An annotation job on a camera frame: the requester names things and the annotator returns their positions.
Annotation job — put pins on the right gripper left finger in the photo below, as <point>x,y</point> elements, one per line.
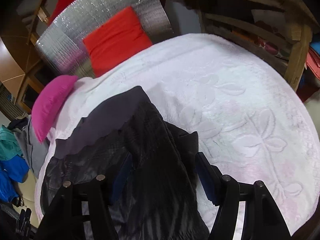
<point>81,211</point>

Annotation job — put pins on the black quilted puffer jacket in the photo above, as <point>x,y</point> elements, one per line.
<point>159,198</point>

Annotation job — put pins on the grey garment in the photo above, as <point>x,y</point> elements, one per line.
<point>34,152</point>

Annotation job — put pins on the blue jacket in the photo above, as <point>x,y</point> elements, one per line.
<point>13,170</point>

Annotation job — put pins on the teal garment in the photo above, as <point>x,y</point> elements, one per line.
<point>9,146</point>

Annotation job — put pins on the white embossed bed blanket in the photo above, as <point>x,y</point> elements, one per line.
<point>250,122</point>

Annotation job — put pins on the magenta pillow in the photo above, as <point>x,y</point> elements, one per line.
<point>48,104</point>

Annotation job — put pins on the wooden curved pillar cabinet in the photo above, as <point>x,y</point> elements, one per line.
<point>23,72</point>

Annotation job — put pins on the silver foil insulation mat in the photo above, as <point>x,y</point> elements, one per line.
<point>61,45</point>

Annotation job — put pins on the stack of coral folded cloths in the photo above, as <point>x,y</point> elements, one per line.
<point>313,62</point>

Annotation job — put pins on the red square cushion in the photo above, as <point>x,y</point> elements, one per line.
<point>117,40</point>

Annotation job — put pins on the wooden stair railing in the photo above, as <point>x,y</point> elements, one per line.
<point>40,14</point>

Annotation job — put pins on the wooden side table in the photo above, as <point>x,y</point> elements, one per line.
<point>277,31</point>

